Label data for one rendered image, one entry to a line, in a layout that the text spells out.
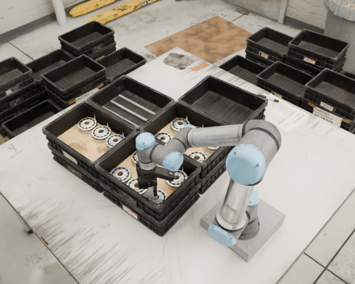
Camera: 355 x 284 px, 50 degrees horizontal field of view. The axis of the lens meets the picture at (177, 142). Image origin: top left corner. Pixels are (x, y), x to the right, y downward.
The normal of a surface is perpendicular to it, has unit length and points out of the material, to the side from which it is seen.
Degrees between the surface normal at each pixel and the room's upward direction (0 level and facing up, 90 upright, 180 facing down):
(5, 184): 0
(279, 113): 0
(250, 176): 82
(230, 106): 0
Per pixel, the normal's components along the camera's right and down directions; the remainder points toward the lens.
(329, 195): -0.03, -0.71
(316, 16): -0.70, 0.51
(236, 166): -0.55, 0.49
